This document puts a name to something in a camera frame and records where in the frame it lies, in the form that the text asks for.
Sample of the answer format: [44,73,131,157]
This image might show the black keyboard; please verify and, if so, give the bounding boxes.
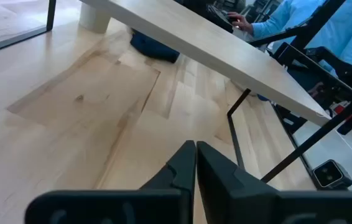
[205,3,235,34]

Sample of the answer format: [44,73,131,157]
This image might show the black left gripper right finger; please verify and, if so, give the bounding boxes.
[196,141,352,224]

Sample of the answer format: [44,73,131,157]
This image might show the person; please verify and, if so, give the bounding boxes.
[252,0,352,74]

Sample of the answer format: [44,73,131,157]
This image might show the small black camera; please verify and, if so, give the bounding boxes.
[312,159,352,190]

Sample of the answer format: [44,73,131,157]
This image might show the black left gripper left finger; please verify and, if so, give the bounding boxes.
[24,139,197,224]

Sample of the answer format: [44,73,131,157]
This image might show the person's hand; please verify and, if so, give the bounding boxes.
[226,11,254,34]

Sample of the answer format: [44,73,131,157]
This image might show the dark blue cloth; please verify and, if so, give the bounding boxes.
[129,28,181,64]

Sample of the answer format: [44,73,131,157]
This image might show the light wooden board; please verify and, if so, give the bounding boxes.
[81,0,352,184]

